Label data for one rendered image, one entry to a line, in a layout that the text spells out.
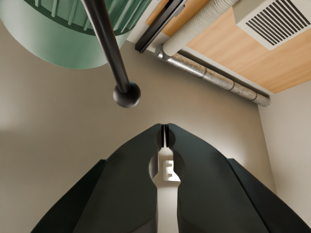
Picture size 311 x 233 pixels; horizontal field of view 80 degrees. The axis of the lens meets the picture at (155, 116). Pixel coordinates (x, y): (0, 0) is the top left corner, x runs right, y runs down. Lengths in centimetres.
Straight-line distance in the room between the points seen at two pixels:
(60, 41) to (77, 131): 131
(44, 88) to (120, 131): 67
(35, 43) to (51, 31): 4
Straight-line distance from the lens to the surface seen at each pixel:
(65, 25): 25
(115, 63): 18
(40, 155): 148
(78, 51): 27
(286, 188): 332
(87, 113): 161
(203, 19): 180
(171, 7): 181
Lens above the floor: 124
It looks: 51 degrees up
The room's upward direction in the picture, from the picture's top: 120 degrees counter-clockwise
